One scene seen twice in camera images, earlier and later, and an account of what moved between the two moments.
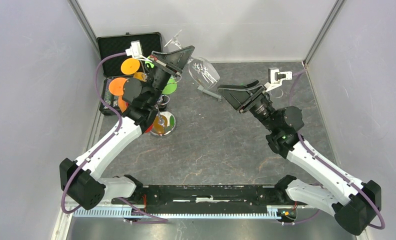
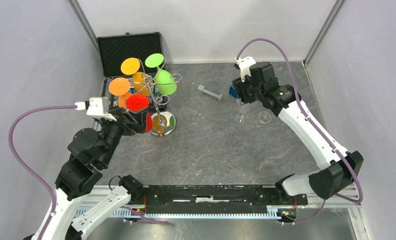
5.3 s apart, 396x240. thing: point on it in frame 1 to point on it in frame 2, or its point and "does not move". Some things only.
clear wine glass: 203,72 to 243,118
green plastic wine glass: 171,85 does not move
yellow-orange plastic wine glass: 130,66 does not move
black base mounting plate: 209,199 does not move
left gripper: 179,58 to 138,120
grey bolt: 209,93 does not move
